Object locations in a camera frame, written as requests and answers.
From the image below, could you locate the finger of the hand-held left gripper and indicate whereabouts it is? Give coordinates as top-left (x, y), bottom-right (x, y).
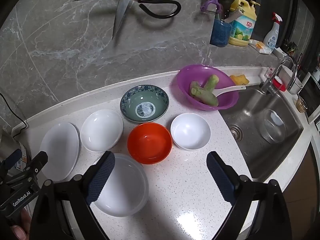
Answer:
top-left (0, 149), bottom-right (23, 178)
top-left (4, 151), bottom-right (48, 185)

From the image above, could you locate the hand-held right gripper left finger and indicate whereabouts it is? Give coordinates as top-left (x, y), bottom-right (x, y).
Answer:
top-left (30, 151), bottom-right (116, 240)

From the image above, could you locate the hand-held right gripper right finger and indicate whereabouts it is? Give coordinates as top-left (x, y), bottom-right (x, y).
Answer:
top-left (206, 151), bottom-right (293, 240)

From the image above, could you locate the large translucent white bowl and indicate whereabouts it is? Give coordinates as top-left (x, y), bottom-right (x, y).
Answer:
top-left (92, 153), bottom-right (149, 217)

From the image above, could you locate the deep white oval plate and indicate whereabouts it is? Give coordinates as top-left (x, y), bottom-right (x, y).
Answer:
top-left (80, 109), bottom-right (124, 153)

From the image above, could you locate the small white bowl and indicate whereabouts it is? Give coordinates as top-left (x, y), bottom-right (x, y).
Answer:
top-left (170, 113), bottom-right (211, 151)

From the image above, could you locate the orange plastic bowl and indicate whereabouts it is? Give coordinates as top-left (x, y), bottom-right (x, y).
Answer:
top-left (127, 122), bottom-right (173, 165)

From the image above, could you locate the blue floral ceramic bowl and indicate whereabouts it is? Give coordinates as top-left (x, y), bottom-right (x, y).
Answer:
top-left (120, 85), bottom-right (170, 123)

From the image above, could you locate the person's left hand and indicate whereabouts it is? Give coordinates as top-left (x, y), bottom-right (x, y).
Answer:
top-left (10, 209), bottom-right (33, 240)

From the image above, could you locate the stainless steel sink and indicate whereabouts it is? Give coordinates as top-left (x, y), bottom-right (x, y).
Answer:
top-left (220, 85), bottom-right (304, 179)

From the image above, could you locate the clear glass bowl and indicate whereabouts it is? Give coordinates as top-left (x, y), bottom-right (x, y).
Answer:
top-left (259, 109), bottom-right (287, 144)

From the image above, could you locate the white spoon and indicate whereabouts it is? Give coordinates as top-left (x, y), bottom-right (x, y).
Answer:
top-left (214, 85), bottom-right (247, 98)

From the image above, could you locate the yellow sponge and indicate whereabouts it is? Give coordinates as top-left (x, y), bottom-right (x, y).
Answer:
top-left (229, 74), bottom-right (250, 85)

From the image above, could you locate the purple plastic basin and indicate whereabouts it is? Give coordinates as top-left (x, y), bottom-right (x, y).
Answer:
top-left (177, 64), bottom-right (240, 112)

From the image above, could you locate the chrome faucet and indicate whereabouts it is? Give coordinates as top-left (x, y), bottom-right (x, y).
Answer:
top-left (260, 56), bottom-right (298, 95)

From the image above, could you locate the small glass jar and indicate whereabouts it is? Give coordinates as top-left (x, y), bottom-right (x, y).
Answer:
top-left (296, 96), bottom-right (309, 113)

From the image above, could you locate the metal cup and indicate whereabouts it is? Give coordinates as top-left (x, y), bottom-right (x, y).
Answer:
top-left (281, 66), bottom-right (304, 95)

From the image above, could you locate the white packet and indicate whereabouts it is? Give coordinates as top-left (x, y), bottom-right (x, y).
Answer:
top-left (249, 39), bottom-right (275, 55)

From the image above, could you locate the blue cup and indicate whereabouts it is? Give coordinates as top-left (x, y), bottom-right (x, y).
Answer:
top-left (209, 19), bottom-right (233, 48)

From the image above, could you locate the white spray bottle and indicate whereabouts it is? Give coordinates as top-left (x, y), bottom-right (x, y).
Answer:
top-left (262, 12), bottom-right (283, 49)

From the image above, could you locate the yellow dish soap bottle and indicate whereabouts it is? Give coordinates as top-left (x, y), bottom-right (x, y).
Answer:
top-left (228, 0), bottom-right (261, 47)

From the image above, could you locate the black power cable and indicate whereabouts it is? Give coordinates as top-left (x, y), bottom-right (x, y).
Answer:
top-left (0, 92), bottom-right (29, 138)

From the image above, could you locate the grey brush handle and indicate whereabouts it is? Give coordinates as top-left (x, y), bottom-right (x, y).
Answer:
top-left (223, 7), bottom-right (247, 23)

